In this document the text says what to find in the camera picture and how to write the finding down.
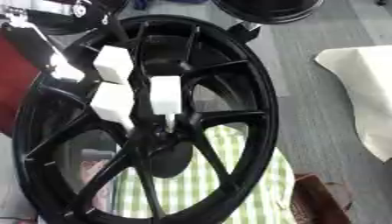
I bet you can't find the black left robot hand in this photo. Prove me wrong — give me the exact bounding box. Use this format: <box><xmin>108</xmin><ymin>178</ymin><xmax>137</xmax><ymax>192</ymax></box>
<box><xmin>0</xmin><ymin>0</ymin><xmax>132</xmax><ymax>71</ymax></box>

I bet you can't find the white hub pin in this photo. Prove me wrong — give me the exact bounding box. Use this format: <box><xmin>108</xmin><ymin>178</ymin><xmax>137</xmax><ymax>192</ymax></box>
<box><xmin>147</xmin><ymin>74</ymin><xmax>184</xmax><ymax>131</ymax></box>
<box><xmin>88</xmin><ymin>81</ymin><xmax>138</xmax><ymax>133</ymax></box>
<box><xmin>92</xmin><ymin>45</ymin><xmax>137</xmax><ymax>86</ymax></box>

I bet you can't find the black wheel support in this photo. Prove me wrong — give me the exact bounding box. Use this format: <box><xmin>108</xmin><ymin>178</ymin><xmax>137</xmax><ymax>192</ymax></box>
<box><xmin>225</xmin><ymin>21</ymin><xmax>263</xmax><ymax>45</ymax></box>

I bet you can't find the black round wheel rim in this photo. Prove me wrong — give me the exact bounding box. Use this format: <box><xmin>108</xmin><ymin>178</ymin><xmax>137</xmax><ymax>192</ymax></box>
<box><xmin>209</xmin><ymin>0</ymin><xmax>326</xmax><ymax>25</ymax></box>

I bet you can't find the black spoked wheel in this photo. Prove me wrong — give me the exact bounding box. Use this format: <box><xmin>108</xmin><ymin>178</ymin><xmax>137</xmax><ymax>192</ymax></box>
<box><xmin>10</xmin><ymin>14</ymin><xmax>282</xmax><ymax>224</ymax></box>

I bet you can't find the black round disc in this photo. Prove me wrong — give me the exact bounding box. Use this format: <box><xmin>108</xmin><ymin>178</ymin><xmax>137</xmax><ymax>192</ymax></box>
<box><xmin>148</xmin><ymin>141</ymin><xmax>196</xmax><ymax>179</ymax></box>

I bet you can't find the white draped cloth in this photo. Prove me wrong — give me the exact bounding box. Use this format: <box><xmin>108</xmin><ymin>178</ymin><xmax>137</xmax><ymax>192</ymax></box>
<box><xmin>313</xmin><ymin>45</ymin><xmax>392</xmax><ymax>163</ymax></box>

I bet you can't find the brown wooden box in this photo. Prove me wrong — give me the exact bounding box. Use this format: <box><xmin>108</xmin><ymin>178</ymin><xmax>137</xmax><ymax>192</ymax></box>
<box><xmin>290</xmin><ymin>172</ymin><xmax>355</xmax><ymax>224</ymax></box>

